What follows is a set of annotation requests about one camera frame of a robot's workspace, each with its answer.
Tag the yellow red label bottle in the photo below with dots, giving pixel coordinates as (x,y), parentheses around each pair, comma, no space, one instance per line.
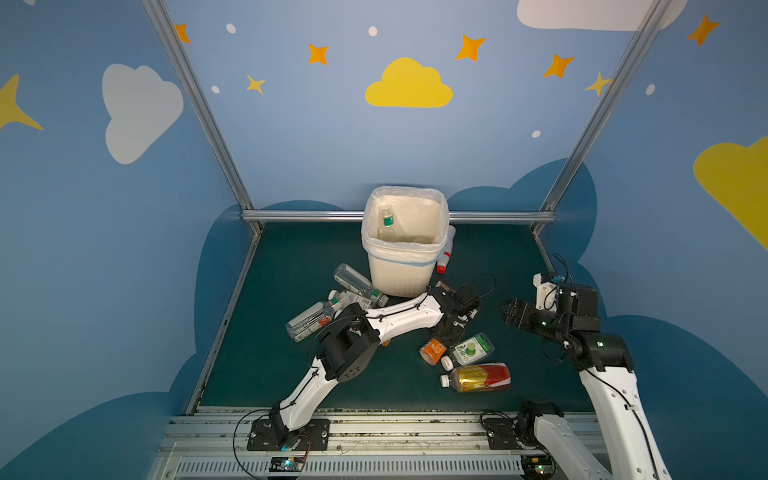
(477,378)

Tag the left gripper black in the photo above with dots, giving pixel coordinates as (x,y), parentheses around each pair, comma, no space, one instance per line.
(455,325)

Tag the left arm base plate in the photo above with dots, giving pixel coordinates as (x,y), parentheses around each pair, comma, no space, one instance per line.
(266,436)

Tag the left controller board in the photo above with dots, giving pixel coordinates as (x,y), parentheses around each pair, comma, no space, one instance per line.
(288,465)

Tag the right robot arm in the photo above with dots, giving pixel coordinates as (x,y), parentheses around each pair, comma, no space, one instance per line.
(607,372)

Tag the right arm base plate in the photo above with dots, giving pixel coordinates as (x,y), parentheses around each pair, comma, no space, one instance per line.
(502,434)

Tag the white plastic trash bin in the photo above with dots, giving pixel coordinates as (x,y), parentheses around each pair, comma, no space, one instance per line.
(405,269)

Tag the aluminium rail frame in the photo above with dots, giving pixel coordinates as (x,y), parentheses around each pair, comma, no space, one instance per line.
(363,444)

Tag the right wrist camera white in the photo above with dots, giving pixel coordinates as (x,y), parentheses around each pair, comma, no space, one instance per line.
(547,286)

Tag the right controller board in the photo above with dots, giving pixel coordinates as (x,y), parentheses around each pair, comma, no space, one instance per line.
(537,468)

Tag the orange white milk tea bottle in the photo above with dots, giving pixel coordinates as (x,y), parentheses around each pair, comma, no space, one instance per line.
(432,351)

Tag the small clear bottle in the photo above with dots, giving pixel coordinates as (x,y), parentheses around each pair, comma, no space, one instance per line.
(394,235)

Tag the white bottle red cap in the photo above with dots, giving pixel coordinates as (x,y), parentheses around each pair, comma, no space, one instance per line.
(444,258)

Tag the clear empty bottle green cap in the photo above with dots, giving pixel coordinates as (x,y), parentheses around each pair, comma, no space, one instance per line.
(355,282)

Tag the controller board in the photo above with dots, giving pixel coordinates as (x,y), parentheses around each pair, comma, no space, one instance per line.
(537,468)
(288,465)

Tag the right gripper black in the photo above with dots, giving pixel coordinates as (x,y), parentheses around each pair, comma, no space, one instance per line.
(525,315)

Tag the clear bottle green band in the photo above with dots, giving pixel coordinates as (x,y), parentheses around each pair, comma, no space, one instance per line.
(387,216)

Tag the green lime label bottle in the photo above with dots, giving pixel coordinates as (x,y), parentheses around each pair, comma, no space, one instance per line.
(468,352)

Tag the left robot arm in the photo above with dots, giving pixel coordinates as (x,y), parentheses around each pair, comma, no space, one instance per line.
(349,342)

